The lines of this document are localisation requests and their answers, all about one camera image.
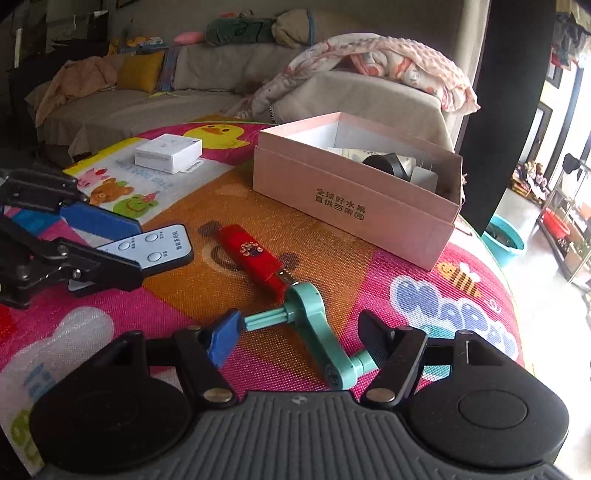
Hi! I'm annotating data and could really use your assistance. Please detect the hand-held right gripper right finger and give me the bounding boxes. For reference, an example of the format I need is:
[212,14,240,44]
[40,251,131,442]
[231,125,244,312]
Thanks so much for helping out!
[359,310,509,408]

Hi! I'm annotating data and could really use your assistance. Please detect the peach cloth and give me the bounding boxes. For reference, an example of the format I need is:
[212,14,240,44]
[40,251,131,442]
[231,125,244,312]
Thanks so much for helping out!
[36,58,118,127]

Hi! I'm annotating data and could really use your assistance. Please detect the teal plastic basin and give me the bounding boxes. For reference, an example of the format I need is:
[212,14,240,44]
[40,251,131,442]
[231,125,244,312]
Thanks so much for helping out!
[482,213,527,267]

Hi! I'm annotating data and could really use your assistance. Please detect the red rectangular case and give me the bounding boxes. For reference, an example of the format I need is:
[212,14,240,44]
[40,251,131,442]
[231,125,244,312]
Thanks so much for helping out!
[217,224,298,294]

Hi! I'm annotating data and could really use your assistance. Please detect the green plush pillow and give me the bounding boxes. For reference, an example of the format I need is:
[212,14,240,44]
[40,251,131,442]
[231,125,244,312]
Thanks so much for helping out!
[205,17,278,47]

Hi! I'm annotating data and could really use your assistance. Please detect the cream cosmetic tube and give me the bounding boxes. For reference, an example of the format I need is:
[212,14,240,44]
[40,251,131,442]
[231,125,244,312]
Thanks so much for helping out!
[328,147,393,163]

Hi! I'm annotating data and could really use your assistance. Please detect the beige plush pillow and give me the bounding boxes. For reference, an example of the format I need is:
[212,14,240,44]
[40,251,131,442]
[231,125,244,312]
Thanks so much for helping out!
[271,9,324,49]

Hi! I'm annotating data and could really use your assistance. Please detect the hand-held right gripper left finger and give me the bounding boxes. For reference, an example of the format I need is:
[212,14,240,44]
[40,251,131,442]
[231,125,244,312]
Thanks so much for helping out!
[111,309,245,409]

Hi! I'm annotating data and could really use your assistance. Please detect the pink floral blanket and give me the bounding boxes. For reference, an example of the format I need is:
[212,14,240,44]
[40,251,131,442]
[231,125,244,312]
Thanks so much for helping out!
[226,33,481,124]

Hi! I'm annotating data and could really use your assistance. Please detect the yellow cushion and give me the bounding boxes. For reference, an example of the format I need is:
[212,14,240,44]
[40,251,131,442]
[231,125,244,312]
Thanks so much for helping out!
[115,50,166,93]

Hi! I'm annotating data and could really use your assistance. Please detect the white remote control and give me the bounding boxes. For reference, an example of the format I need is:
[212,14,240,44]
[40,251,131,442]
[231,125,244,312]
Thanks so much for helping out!
[69,224,195,291]

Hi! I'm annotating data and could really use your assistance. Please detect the black round object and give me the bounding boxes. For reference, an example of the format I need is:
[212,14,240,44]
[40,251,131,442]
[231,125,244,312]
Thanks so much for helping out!
[362,153,408,178]

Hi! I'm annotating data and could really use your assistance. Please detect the small white product box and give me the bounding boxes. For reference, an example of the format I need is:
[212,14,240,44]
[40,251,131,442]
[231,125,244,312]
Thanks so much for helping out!
[134,135,204,175]

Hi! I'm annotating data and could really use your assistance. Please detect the hanging clothes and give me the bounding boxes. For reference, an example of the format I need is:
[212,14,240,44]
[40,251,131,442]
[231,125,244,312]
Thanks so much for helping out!
[551,9,591,88]

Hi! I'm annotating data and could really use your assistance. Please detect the red plastic basin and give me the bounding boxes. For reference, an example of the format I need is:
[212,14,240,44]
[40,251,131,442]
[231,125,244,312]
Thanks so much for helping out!
[542,209,570,238]

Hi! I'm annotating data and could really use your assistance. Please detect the metal shelving rack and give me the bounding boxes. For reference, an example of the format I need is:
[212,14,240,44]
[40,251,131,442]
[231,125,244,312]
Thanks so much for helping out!
[538,152,591,284]

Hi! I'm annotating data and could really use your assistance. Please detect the white charger plug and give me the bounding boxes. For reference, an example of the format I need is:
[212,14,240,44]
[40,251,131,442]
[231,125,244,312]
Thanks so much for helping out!
[410,159,439,192]

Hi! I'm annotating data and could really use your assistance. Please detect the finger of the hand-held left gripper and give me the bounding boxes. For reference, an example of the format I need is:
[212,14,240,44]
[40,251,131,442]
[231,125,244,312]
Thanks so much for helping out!
[0,217,144,291]
[0,169,143,238]

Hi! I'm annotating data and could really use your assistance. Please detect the pink cardboard box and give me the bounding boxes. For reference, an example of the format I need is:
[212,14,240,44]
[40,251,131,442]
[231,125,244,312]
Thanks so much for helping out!
[252,111,464,272]

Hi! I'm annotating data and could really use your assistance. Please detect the teal crank handle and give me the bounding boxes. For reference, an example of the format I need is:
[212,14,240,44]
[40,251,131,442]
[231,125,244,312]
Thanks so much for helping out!
[244,282,455,391]

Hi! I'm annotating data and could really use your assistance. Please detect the colourful printed play mat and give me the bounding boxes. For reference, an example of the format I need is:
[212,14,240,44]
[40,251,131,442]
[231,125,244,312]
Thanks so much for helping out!
[0,115,527,480]

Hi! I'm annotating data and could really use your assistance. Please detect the beige sofa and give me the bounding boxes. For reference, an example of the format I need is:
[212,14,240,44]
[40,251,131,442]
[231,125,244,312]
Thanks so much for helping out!
[25,0,490,158]

